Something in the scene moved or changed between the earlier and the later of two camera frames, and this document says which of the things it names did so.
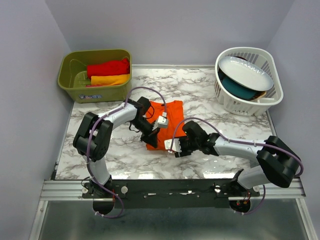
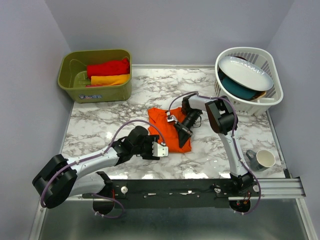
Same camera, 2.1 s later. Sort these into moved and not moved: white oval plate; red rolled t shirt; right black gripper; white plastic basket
Moved: right black gripper
Not moved: white plastic basket; red rolled t shirt; white oval plate
